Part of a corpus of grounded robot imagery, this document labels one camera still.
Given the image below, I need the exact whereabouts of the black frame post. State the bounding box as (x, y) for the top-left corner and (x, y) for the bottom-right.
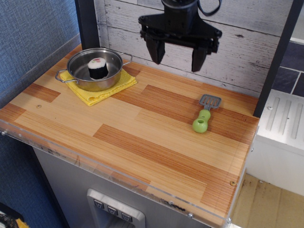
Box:
(75, 0), (100, 49)
(253, 0), (304, 118)

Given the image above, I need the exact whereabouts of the white grooved side unit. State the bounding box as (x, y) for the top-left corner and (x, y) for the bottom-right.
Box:
(246, 90), (304, 195)

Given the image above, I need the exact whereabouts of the yellow black object corner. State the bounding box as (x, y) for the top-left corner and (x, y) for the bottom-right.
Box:
(0, 203), (29, 228)

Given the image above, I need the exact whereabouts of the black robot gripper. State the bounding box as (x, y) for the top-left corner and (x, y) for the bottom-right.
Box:
(138, 0), (222, 72)

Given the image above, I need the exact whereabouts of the silver cabinet with dispenser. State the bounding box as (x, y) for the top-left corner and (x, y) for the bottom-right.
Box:
(34, 148), (229, 228)

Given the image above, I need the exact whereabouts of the right black frame post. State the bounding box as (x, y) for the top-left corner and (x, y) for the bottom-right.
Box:
(253, 0), (304, 118)

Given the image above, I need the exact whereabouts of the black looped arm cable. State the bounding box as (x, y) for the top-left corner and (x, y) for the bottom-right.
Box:
(197, 0), (222, 17)

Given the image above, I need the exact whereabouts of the green handled grey toy spatula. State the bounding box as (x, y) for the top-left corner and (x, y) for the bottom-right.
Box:
(192, 94), (221, 133)

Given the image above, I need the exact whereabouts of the clear acrylic edge guard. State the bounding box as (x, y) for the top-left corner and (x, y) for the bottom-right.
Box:
(0, 113), (258, 228)

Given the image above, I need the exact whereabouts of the plush sushi roll toy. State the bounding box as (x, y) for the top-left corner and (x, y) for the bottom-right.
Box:
(87, 57), (108, 80)

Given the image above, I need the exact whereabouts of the stainless steel pot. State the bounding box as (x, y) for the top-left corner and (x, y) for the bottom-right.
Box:
(55, 47), (125, 92)

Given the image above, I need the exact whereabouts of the yellow folded cloth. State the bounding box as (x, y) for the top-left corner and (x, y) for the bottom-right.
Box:
(67, 70), (137, 106)

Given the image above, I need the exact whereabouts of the left black frame post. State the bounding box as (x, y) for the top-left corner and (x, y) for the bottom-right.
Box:
(75, 0), (100, 49)

